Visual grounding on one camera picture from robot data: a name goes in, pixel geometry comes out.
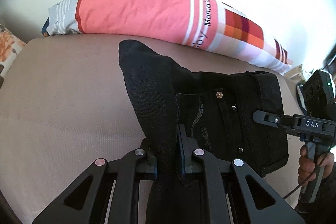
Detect coral striped pillow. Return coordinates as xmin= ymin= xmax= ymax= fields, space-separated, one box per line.
xmin=42 ymin=0 xmax=293 ymax=74

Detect black cable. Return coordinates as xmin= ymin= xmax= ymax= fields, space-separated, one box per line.
xmin=282 ymin=152 xmax=329 ymax=200

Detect floral orange white pillow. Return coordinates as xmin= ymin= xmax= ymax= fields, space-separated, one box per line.
xmin=0 ymin=25 xmax=26 ymax=87

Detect beige bed sheet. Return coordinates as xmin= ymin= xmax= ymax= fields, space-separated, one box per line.
xmin=0 ymin=34 xmax=305 ymax=224

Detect right hand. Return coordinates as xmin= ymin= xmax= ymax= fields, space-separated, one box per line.
xmin=297 ymin=146 xmax=336 ymax=188

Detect black denim pants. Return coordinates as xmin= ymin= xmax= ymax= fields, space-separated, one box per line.
xmin=118 ymin=40 xmax=289 ymax=223

